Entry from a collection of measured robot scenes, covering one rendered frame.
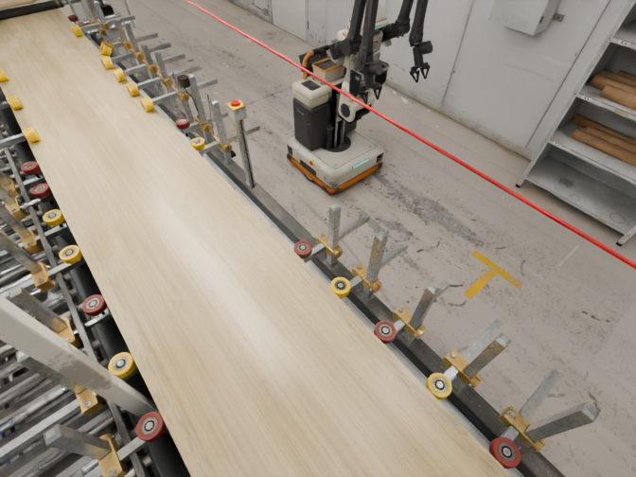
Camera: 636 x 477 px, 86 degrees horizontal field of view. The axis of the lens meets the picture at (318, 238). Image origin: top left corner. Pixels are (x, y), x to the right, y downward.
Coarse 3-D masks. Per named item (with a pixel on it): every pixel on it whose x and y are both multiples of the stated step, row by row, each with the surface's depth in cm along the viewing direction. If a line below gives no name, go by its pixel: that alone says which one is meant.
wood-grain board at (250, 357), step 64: (0, 64) 259; (64, 64) 260; (64, 128) 208; (128, 128) 208; (64, 192) 173; (128, 192) 173; (192, 192) 174; (128, 256) 148; (192, 256) 148; (256, 256) 149; (128, 320) 130; (192, 320) 130; (256, 320) 130; (320, 320) 130; (192, 384) 115; (256, 384) 115; (320, 384) 116; (384, 384) 116; (192, 448) 104; (256, 448) 104; (320, 448) 104; (384, 448) 104; (448, 448) 104
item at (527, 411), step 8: (552, 376) 126; (560, 376) 126; (544, 384) 124; (552, 384) 124; (536, 392) 123; (544, 392) 122; (528, 400) 122; (536, 400) 120; (528, 408) 119; (536, 408) 119; (528, 416) 117; (504, 432) 115; (512, 432) 114; (512, 440) 113
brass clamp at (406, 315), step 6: (402, 306) 142; (396, 312) 140; (402, 312) 140; (408, 312) 140; (396, 318) 142; (402, 318) 139; (408, 318) 139; (408, 324) 137; (408, 330) 139; (414, 330) 135; (420, 330) 135; (414, 336) 136; (420, 336) 137
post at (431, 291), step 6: (432, 282) 117; (426, 288) 116; (432, 288) 115; (438, 288) 115; (426, 294) 118; (432, 294) 115; (420, 300) 122; (426, 300) 119; (432, 300) 118; (420, 306) 124; (426, 306) 121; (414, 312) 130; (420, 312) 126; (426, 312) 127; (414, 318) 132; (420, 318) 128; (414, 324) 134; (420, 324) 136; (408, 336) 143
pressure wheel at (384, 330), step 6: (378, 324) 129; (384, 324) 129; (390, 324) 129; (378, 330) 127; (384, 330) 127; (390, 330) 127; (396, 330) 127; (378, 336) 126; (384, 336) 126; (390, 336) 126; (384, 342) 126; (390, 342) 127
